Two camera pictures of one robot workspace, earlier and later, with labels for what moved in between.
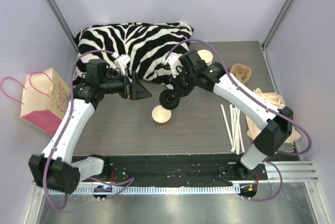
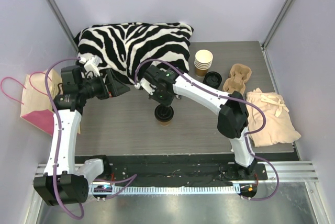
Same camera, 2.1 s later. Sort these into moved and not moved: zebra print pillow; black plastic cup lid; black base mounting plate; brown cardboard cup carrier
Moved: black plastic cup lid
Not moved: zebra print pillow; brown cardboard cup carrier; black base mounting plate
